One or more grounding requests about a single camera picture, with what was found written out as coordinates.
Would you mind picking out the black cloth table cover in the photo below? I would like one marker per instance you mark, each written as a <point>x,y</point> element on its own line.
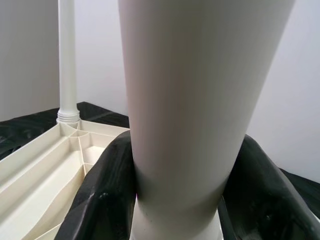
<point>25,127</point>

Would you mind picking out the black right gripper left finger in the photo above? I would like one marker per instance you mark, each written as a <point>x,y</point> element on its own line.
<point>105,190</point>

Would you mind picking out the white plastic children table top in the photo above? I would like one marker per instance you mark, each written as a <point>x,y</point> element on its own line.
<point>37,180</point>

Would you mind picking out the white tapered plastic table leg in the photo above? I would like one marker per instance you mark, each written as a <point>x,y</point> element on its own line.
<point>195,100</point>
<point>67,62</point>

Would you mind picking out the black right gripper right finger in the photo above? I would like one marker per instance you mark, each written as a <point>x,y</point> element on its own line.
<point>270,195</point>

